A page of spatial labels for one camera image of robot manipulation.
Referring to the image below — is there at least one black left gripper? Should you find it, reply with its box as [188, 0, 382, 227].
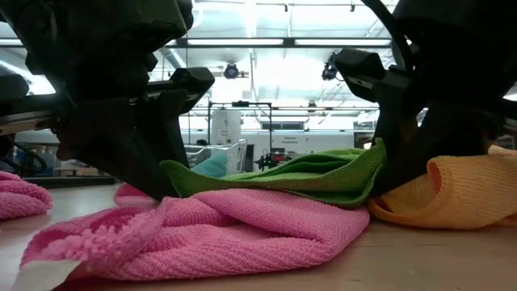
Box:
[0, 74, 191, 201]

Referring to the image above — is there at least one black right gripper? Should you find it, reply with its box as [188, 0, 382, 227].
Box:
[371, 66, 517, 196]

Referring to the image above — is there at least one blue microfiber towel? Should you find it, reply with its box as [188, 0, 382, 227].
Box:
[191, 151, 228, 179]

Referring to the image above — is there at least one pink microfiber towel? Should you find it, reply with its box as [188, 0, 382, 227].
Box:
[11, 182, 371, 291]
[0, 170, 53, 221]

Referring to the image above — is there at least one orange microfiber towel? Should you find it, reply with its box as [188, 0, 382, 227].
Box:
[367, 144, 517, 230]

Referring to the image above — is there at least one white square column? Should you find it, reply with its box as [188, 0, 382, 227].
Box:
[211, 108, 242, 142]

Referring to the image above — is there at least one clear plastic bin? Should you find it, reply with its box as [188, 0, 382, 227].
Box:
[183, 138, 248, 177]

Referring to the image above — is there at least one black ceiling spotlight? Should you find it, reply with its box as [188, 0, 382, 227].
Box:
[223, 61, 241, 80]

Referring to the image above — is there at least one black ceiling-mounted device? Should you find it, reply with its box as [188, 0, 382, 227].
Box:
[322, 51, 339, 82]

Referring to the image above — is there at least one black and red machine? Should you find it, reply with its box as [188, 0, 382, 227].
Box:
[254, 147, 290, 171]

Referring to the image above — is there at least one long black ceiling beam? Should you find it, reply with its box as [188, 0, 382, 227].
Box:
[0, 37, 393, 50]

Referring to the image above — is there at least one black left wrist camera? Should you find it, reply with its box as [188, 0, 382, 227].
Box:
[169, 66, 216, 115]

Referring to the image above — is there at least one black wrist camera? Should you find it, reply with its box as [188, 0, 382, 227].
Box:
[334, 48, 389, 103]
[169, 66, 216, 115]

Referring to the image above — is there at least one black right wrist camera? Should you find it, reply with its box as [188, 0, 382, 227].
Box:
[334, 48, 389, 103]

